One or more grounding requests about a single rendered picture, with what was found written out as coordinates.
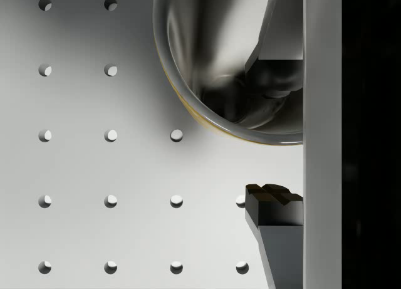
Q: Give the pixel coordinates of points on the yellow bowl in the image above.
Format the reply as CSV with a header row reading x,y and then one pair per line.
x,y
188,50

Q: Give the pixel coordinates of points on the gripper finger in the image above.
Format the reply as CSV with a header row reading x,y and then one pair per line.
x,y
282,72
279,220

